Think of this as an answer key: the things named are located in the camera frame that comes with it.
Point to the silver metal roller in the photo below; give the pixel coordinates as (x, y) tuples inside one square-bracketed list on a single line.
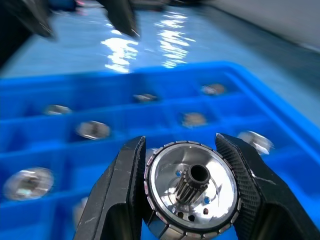
[(93, 130), (255, 142), (165, 180), (213, 89), (150, 153), (57, 109), (80, 212), (145, 97), (28, 183)]

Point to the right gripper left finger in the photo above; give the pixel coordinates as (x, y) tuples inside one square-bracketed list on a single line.
[(117, 200)]

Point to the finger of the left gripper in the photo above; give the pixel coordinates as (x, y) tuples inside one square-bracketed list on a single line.
[(123, 15), (25, 17)]

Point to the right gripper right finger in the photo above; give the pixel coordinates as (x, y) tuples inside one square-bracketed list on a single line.
[(270, 207)]

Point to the white backdrop panel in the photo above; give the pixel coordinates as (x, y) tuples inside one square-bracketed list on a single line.
[(275, 17)]

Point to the blue plastic compartment tray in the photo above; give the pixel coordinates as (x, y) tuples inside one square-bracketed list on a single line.
[(62, 155)]

